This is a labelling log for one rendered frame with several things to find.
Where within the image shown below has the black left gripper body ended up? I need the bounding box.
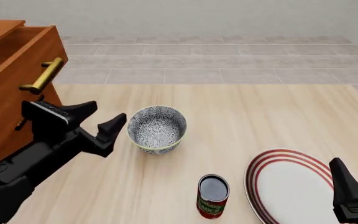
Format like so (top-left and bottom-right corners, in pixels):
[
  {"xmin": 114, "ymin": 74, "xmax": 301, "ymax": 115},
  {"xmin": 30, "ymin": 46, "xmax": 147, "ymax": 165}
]
[{"xmin": 33, "ymin": 123, "xmax": 115, "ymax": 159}]

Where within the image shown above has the red tomato sauce tin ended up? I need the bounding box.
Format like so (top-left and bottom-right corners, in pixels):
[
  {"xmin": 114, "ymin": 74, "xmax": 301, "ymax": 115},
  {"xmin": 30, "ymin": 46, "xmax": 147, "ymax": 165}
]
[{"xmin": 196, "ymin": 174, "xmax": 231, "ymax": 220}]

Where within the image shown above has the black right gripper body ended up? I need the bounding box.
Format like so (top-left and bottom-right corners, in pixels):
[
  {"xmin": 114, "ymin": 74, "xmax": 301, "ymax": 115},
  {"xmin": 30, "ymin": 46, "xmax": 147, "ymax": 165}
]
[{"xmin": 332, "ymin": 199, "xmax": 358, "ymax": 224}]

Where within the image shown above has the wooden cabinet drawer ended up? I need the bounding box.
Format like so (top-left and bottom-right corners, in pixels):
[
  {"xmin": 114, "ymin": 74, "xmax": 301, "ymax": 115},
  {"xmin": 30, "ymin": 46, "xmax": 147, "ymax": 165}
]
[{"xmin": 0, "ymin": 24, "xmax": 70, "ymax": 122}]

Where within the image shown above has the white plate with red rings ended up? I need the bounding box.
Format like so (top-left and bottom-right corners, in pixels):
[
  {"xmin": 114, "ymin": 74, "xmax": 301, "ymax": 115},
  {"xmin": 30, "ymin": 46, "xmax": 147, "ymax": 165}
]
[{"xmin": 244, "ymin": 147, "xmax": 344, "ymax": 224}]

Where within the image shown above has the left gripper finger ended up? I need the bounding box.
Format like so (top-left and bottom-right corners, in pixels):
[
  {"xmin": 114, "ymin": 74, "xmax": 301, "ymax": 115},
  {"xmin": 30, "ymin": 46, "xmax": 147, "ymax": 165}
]
[
  {"xmin": 61, "ymin": 100, "xmax": 98, "ymax": 129},
  {"xmin": 94, "ymin": 112, "xmax": 127, "ymax": 150}
]

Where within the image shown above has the patterned black and white bowl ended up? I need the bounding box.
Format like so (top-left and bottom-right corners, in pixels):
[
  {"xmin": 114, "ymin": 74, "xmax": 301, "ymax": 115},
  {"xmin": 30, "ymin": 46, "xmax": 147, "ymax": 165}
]
[{"xmin": 126, "ymin": 105, "xmax": 188, "ymax": 156}]

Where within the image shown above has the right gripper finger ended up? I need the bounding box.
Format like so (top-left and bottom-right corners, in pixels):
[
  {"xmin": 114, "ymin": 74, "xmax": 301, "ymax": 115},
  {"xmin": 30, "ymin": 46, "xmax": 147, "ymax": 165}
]
[{"xmin": 328, "ymin": 157, "xmax": 358, "ymax": 207}]

